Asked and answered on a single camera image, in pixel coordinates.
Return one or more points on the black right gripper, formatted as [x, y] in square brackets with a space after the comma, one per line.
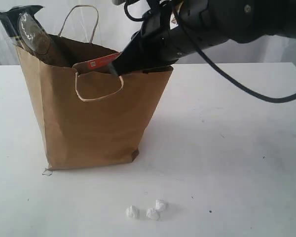
[168, 33]

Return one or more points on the brown kraft stand-up pouch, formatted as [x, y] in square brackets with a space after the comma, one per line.
[96, 65]

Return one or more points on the brown paper shopping bag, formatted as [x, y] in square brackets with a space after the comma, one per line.
[91, 119]

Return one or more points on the spaghetti packet orange and blue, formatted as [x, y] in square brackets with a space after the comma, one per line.
[26, 32]

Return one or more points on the white lump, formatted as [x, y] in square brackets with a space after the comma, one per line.
[132, 212]
[161, 205]
[153, 214]

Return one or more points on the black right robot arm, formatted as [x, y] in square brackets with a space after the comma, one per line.
[244, 21]

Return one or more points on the torn white paper scrap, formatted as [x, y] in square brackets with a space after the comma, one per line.
[47, 172]

